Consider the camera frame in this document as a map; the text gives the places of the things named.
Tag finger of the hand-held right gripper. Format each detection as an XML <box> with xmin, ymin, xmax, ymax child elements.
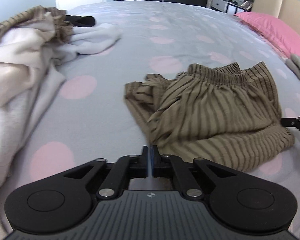
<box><xmin>281</xmin><ymin>116</ymin><xmax>300</xmax><ymax>128</ymax></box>

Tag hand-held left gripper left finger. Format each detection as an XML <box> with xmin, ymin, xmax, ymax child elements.
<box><xmin>62</xmin><ymin>145</ymin><xmax>150</xmax><ymax>201</ymax></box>

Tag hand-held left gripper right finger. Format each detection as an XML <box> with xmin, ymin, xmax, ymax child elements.
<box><xmin>150</xmin><ymin>145</ymin><xmax>238</xmax><ymax>201</ymax></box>

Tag brown striped pants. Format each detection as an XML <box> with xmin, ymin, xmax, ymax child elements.
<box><xmin>124</xmin><ymin>61</ymin><xmax>296</xmax><ymax>173</ymax></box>

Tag pink pillow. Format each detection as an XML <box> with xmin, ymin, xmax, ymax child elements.
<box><xmin>234</xmin><ymin>12</ymin><xmax>300</xmax><ymax>62</ymax></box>

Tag beige padded headboard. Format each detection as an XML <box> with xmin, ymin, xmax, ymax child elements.
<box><xmin>251</xmin><ymin>0</ymin><xmax>300</xmax><ymax>46</ymax></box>

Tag white sweatshirt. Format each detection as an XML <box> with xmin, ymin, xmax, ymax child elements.
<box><xmin>0</xmin><ymin>23</ymin><xmax>122</xmax><ymax>205</ymax></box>

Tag white drawer cabinet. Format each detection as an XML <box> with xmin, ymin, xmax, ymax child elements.
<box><xmin>211</xmin><ymin>0</ymin><xmax>228</xmax><ymax>12</ymax></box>

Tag black garment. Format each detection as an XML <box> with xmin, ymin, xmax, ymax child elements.
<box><xmin>65</xmin><ymin>15</ymin><xmax>96</xmax><ymax>28</ymax></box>

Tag cream fleece garment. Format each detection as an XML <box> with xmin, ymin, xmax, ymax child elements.
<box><xmin>0</xmin><ymin>11</ymin><xmax>57</xmax><ymax>110</ymax></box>

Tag brown striped shirt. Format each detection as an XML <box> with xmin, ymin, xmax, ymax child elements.
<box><xmin>0</xmin><ymin>5</ymin><xmax>75</xmax><ymax>44</ymax></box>

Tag black frame side table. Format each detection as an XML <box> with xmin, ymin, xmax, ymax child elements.
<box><xmin>225</xmin><ymin>0</ymin><xmax>253</xmax><ymax>14</ymax></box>

